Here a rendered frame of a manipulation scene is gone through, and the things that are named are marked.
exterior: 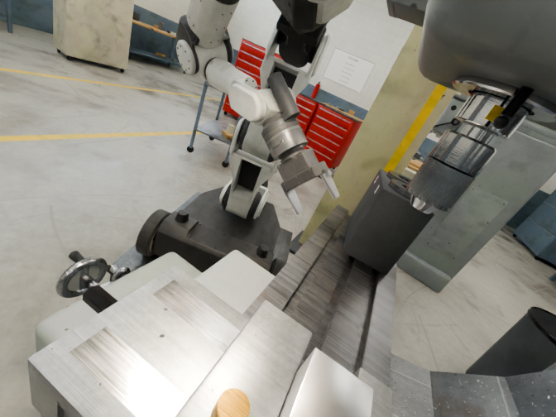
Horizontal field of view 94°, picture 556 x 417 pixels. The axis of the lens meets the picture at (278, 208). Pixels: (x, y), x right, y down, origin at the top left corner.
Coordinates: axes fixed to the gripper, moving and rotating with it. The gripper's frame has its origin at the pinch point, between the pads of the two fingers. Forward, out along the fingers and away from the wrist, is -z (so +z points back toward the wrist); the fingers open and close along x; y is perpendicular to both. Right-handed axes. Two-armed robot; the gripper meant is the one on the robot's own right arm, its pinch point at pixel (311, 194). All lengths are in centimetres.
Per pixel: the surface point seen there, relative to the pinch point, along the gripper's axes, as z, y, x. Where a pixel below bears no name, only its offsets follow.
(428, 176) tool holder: -2.6, -22.9, 27.0
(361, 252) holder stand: -18.2, 5.3, 2.3
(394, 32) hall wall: 298, 866, -47
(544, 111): -1.0, -23.0, 35.8
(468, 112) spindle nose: 1.3, -22.0, 31.8
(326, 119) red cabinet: 99, 403, -153
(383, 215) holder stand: -11.3, 6.3, 10.6
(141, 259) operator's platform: 6, -8, -83
